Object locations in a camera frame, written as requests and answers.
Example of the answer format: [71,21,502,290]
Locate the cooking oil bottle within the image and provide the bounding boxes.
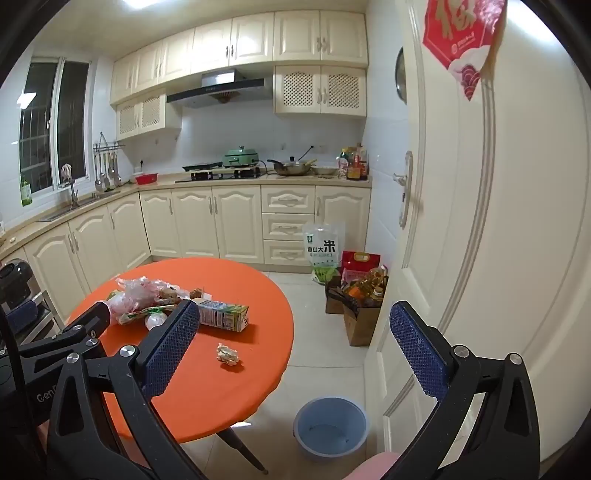
[353,265,389,296]

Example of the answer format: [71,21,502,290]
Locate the kitchen sink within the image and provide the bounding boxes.
[37,191,121,222]

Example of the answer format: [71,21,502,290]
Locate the red gift box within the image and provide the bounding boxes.
[341,250,382,282]

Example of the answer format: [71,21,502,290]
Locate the wall utensil rack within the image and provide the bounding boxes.
[92,131,126,153]

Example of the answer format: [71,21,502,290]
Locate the clear plastic bag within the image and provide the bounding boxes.
[107,276,185,315]

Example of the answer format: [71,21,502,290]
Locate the small cardboard box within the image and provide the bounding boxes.
[324,277,352,315]

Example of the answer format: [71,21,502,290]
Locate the person's pink clothing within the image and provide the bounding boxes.
[344,451,402,480]

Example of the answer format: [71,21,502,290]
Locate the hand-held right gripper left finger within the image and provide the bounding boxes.
[46,300,208,480]

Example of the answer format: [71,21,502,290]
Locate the white door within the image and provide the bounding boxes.
[369,0,591,467]

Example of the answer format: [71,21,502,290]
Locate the cluster of condiment bottles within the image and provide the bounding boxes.
[337,144,370,182]

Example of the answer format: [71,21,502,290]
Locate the kitchen window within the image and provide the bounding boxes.
[18,58,93,192]

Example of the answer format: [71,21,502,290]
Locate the narrow lattice door cabinet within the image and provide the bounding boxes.
[115,92,182,141]

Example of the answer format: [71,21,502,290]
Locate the metal wok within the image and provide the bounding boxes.
[268,156,317,177]

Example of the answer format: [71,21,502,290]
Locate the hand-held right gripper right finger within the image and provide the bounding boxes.
[389,300,541,480]

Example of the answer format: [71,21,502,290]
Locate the cream upper wall cabinets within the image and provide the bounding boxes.
[110,10,369,107]

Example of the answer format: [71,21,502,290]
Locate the green electric pot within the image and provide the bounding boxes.
[222,146,262,168]

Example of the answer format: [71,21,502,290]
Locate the black rice cooker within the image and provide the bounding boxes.
[0,259,35,305]

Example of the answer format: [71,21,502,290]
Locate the blue plastic bucket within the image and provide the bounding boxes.
[294,396,371,462]

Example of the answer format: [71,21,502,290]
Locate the green white drink carton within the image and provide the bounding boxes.
[191,298,250,333]

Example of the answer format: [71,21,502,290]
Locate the red paper door decoration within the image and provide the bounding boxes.
[422,0,509,101]

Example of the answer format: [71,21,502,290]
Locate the clear rice bag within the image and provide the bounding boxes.
[303,223,346,283]

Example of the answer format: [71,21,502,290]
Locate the large cardboard box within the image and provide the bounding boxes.
[342,295,384,347]

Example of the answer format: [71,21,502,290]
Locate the cream base cabinets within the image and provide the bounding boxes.
[0,185,372,324]

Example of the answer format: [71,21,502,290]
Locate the wide lattice door cabinet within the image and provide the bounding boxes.
[274,65,368,116]

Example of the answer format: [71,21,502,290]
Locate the black range hood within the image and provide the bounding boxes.
[166,69,274,109]

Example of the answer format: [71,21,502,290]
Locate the metal door handle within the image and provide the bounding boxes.
[392,151,414,229]

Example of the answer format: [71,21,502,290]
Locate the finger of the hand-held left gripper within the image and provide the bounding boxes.
[16,301,112,366]
[4,300,42,337]

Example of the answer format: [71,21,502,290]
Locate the orange round table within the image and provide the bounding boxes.
[65,257,295,475]

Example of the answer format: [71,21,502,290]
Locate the metal shelf rack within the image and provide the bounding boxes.
[28,291,63,342]

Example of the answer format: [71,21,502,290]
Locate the round wall clock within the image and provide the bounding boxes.
[394,46,408,106]

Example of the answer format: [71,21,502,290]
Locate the gas stove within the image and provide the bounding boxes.
[175,168,266,183]

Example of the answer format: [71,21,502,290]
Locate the small wrapper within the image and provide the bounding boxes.
[216,342,242,370]

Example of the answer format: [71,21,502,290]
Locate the hanging metal utensils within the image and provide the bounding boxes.
[95,151,123,192]

